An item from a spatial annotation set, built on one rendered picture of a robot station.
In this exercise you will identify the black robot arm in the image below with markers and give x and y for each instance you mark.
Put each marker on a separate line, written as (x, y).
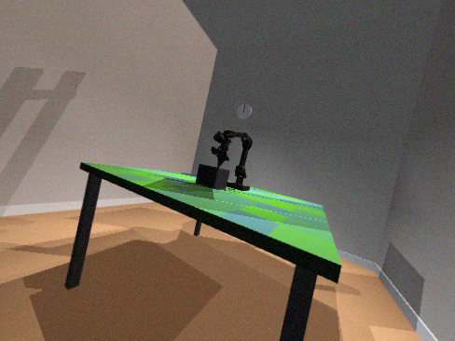
(246, 145)

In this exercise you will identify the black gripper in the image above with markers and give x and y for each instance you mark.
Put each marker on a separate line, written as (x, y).
(222, 154)

